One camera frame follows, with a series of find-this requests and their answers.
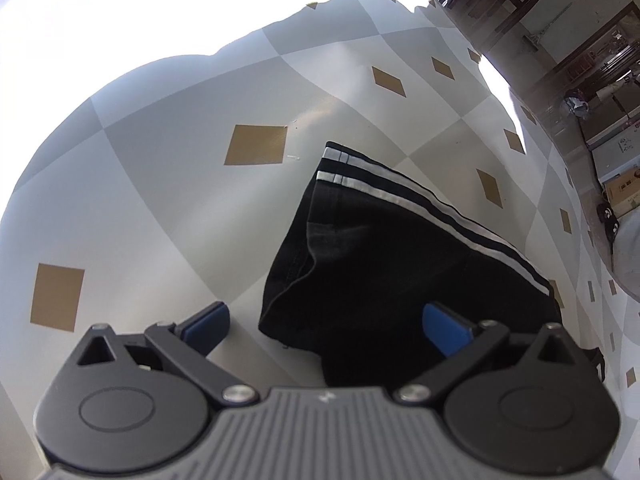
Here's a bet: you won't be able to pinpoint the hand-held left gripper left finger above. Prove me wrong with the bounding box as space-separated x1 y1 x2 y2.
75 301 261 407

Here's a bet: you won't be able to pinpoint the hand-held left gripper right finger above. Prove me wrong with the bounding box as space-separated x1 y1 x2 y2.
392 301 584 406

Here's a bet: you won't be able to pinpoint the black pants with white stripes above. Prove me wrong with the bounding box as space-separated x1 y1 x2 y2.
258 141 607 389

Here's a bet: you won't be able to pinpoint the grey white checkered bed sheet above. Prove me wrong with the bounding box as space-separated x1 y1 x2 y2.
0 0 640 480

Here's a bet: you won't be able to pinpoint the grey cloth covered table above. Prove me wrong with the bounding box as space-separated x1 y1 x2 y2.
612 219 640 303

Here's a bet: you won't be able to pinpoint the cardboard box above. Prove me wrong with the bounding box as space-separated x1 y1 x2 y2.
602 169 640 212

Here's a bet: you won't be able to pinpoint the white chest freezer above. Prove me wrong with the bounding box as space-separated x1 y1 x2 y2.
589 120 640 182

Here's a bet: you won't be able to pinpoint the blue white bag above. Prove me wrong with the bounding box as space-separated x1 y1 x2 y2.
565 90 592 119

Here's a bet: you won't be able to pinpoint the wooden chair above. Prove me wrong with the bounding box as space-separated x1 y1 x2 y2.
440 0 557 57

